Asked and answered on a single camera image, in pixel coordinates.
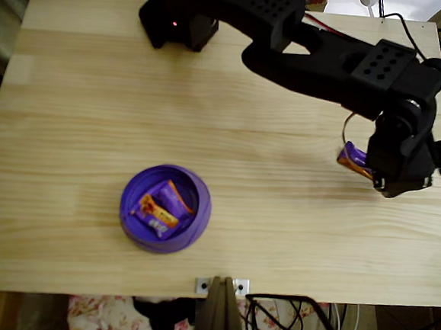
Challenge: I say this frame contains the purple orange candy bar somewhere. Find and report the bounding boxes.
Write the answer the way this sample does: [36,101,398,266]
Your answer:
[128,192,183,242]
[150,178,199,225]

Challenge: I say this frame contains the purple bowl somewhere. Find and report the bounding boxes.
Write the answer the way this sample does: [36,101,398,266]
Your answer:
[116,160,216,259]

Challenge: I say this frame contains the red white servo wires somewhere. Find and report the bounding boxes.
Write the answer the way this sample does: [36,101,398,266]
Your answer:
[301,12,350,38]

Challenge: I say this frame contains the thick black cable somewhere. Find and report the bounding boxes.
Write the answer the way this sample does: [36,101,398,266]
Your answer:
[243,291,353,330]

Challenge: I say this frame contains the metal bracket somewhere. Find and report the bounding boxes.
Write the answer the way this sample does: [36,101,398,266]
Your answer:
[232,277,251,298]
[193,276,213,296]

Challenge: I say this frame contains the black fabric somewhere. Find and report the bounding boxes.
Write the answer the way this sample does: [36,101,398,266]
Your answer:
[129,294,198,330]

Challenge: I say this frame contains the grey curtain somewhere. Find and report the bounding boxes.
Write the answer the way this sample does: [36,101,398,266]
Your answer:
[0,0,146,87]

